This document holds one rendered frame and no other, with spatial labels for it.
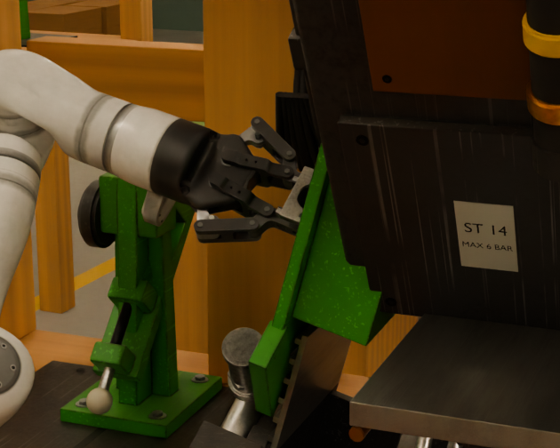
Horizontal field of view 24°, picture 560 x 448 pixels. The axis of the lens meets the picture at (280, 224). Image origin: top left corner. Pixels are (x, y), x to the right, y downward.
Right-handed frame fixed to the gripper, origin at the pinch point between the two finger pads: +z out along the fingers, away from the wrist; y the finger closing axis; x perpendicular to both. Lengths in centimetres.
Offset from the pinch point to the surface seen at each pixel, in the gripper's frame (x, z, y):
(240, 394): 6.0, 1.0, -17.0
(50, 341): 52, -38, -7
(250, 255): 31.5, -12.6, 6.1
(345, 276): -5.9, 7.7, -7.4
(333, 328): -2.5, 8.0, -10.9
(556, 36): -38.1, 20.7, -1.0
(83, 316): 298, -142, 69
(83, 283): 325, -160, 88
